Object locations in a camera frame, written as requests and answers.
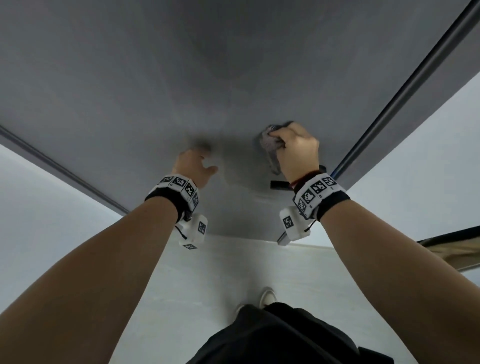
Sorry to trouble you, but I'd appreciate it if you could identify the grey cleaning cloth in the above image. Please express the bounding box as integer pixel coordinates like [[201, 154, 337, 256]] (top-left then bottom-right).
[[258, 121, 293, 176]]

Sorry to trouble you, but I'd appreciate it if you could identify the red string bracelet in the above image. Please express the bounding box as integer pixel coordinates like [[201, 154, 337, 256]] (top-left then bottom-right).
[[289, 170, 323, 189]]

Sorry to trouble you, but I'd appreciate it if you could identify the black clothing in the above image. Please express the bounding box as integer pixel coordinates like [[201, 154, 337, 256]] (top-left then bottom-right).
[[186, 301, 395, 364]]

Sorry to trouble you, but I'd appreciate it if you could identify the person's right forearm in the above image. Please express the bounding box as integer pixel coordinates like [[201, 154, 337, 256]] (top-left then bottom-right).
[[320, 198, 480, 364]]

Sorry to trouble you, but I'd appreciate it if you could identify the black white marker wristband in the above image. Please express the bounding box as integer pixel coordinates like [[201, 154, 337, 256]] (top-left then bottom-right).
[[292, 173, 352, 222], [145, 173, 200, 222]]

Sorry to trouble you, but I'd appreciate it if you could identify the person's right hand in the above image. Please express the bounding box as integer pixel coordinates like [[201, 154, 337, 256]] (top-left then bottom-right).
[[275, 121, 320, 185]]

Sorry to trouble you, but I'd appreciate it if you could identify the person's left forearm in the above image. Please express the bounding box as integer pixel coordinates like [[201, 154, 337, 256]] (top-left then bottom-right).
[[0, 196, 179, 364]]

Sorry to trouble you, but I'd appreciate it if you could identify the black door handle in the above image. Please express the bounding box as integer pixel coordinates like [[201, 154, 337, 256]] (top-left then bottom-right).
[[270, 164, 327, 190]]

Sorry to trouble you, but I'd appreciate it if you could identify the person's left hand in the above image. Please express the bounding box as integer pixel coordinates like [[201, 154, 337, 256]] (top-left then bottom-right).
[[172, 148, 219, 190]]

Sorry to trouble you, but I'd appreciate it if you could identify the wooden table with black frame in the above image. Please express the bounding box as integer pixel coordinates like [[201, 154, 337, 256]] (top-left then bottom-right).
[[416, 226, 480, 273]]

